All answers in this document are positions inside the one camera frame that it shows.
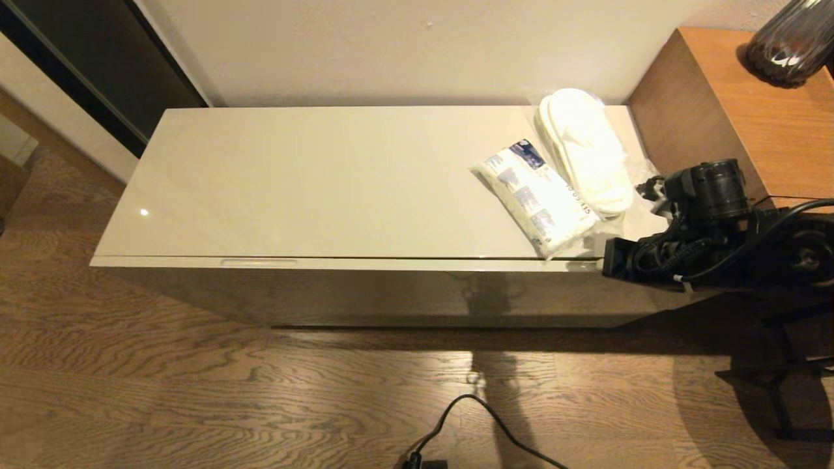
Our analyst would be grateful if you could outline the black metal frame legs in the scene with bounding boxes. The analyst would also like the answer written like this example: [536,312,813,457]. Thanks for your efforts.
[715,306,834,442]

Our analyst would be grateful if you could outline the black floor cable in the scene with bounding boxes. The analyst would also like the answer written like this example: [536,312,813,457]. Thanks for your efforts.
[401,393,569,469]

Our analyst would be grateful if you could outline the white blue printed plastic packet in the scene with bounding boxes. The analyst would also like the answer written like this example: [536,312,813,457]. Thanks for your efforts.
[469,139,600,260]

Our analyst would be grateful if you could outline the dark sliding door panel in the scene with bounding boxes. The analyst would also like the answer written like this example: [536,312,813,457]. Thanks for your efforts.
[0,0,209,159]

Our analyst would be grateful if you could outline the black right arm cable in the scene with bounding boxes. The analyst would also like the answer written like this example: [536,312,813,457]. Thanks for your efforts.
[678,197,834,285]

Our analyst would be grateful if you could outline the light grey box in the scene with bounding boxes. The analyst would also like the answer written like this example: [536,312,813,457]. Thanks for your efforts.
[0,116,40,168]

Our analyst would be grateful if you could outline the brown wooden side cabinet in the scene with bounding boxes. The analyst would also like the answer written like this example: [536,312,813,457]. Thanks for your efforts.
[625,26,834,216]

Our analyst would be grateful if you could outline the white slippers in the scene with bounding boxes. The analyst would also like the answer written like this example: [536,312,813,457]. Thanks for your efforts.
[525,88,665,225]

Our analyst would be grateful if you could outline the dark ribbed glass vase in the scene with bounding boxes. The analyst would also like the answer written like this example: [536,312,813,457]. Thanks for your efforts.
[745,0,834,89]

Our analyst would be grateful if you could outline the glossy white low cabinet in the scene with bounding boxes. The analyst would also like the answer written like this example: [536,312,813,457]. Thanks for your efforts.
[93,106,683,260]

